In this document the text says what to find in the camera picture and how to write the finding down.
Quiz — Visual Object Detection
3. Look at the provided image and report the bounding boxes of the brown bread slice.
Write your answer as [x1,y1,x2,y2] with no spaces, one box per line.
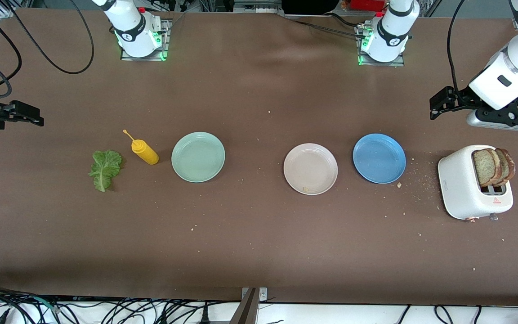
[495,148,516,185]
[472,148,503,187]

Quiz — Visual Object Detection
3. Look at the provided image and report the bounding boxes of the blue plate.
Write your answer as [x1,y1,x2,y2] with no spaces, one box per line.
[353,133,406,184]

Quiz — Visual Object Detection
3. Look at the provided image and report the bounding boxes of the beige plate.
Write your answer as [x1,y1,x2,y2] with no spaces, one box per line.
[284,143,338,195]

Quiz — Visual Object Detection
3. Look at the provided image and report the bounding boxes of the pale green plate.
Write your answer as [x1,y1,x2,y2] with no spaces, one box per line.
[171,132,226,183]

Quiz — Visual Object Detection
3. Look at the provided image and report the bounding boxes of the white two-slot toaster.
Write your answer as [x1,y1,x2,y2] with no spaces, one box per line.
[438,144,514,222]

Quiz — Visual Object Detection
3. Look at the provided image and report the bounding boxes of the green lettuce leaf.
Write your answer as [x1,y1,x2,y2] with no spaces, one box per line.
[89,150,123,193]

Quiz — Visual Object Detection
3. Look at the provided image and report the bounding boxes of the red box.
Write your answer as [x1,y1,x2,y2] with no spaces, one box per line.
[342,0,386,12]

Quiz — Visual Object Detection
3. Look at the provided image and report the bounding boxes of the yellow mustard squeeze bottle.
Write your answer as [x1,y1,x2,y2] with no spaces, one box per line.
[123,130,160,166]

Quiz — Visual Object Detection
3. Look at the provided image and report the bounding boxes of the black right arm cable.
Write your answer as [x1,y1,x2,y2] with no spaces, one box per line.
[0,0,95,99]

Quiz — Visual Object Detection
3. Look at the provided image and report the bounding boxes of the curved black table cable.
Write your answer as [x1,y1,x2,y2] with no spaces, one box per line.
[326,12,364,29]

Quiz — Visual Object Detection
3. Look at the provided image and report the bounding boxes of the straight black table cable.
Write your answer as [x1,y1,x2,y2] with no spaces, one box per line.
[291,19,368,39]

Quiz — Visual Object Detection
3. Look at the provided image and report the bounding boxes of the tangled black floor cables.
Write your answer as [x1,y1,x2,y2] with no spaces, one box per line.
[0,283,241,324]

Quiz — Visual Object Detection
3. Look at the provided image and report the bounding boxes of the grey metal mount bracket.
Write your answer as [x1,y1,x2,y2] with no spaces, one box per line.
[230,287,268,324]

